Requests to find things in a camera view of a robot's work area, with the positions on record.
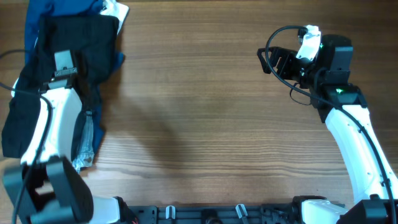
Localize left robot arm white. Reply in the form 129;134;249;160
3;50;139;223

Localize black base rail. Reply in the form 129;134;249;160
124;203;346;224

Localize white garment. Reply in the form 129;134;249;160
100;0;129;33

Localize black shorts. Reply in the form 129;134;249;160
2;15;119;158

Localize blue garment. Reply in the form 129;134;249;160
24;0;125;154

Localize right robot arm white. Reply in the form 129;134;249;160
257;30;397;223

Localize light denim shorts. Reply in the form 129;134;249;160
72;111;95;173

